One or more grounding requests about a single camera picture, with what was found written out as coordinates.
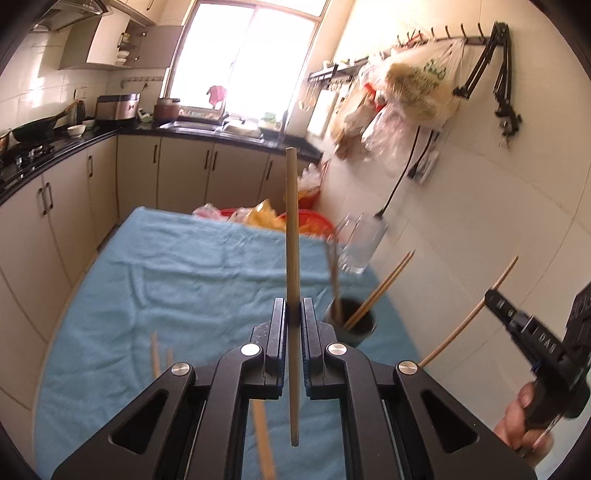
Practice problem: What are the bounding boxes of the steel sink with faucet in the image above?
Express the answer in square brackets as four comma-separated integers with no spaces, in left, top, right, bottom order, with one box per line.
[159,111,264,139]

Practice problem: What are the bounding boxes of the black wok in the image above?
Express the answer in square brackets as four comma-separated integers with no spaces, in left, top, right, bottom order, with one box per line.
[11,102,79,143]

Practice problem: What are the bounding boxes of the beige upper wall cabinets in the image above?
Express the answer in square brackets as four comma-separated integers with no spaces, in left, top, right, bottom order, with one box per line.
[106,0,162,26]

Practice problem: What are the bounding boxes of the kitchen window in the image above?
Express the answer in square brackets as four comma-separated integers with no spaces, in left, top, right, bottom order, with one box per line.
[168,0,331,139]

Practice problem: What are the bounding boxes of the black kitchen countertop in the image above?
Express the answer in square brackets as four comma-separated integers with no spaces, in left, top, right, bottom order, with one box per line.
[0,121,324,204]

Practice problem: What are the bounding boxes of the black power cable with plug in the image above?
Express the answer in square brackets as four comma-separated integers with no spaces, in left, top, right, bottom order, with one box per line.
[376,127,421,220]

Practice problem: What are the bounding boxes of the white printed plastic bag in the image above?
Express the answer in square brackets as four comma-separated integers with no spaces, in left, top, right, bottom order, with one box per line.
[379,39,465,127]

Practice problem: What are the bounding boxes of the dark grey utensil holder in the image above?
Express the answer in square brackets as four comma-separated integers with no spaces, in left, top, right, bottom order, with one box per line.
[323,298,377,348]

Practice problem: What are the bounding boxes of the white cutting board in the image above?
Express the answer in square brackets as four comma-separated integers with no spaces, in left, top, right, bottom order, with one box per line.
[307,90,340,139]

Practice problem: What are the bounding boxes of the bunch of wooden chopsticks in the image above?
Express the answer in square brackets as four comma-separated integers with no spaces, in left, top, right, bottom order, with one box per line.
[325,240,416,330]

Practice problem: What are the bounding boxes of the clear glass cup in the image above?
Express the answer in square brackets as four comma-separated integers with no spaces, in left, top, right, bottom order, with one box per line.
[333,213,389,275]

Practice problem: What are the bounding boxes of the white power strip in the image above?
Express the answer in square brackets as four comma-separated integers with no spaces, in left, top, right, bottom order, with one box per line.
[409,150,439,183]

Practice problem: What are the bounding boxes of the person's right hand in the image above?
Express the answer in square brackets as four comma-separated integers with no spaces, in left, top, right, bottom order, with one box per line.
[494,382,555,469]

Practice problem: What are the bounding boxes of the brown clay pot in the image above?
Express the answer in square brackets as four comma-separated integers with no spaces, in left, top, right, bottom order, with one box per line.
[154,98,182,123]

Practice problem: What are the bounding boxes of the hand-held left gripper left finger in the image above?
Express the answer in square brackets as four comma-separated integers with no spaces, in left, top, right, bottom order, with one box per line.
[51,298,287,480]

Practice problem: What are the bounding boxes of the steel range hood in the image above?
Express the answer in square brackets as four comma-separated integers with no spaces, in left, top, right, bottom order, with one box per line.
[30,0,114,33]

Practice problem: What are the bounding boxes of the wall hook rail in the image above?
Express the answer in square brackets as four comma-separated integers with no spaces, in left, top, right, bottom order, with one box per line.
[397,23,495,47]

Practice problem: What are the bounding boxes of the black wall rack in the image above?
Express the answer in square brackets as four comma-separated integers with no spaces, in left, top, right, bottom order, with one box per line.
[307,58,370,84]

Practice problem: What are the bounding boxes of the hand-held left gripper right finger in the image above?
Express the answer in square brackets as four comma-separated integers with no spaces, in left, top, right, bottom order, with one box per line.
[301,298,539,480]

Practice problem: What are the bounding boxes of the blue tablecloth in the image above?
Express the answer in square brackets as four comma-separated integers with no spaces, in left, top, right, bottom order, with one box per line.
[34,206,421,480]

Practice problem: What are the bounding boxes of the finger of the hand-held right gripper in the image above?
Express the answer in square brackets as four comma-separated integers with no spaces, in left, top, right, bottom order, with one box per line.
[485,288,529,330]

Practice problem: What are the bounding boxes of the orange clear plastic bag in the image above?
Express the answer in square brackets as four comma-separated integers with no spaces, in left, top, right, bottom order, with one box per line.
[298,161,331,208]

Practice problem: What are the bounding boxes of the yellow plastic bag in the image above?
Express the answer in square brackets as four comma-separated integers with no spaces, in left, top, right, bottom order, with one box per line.
[240,199,287,232]

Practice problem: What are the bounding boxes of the beige base cabinets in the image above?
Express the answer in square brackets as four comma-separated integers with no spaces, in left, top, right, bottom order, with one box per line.
[0,134,319,342]

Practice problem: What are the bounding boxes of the black gas stove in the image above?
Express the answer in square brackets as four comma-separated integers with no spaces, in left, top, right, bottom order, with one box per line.
[0,143,56,181]

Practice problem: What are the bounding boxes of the open wall cabinet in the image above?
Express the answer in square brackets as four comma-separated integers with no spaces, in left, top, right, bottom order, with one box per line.
[58,21,185,70]

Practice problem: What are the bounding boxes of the pink plastic bag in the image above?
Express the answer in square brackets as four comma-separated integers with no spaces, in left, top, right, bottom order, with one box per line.
[193,203,228,223]

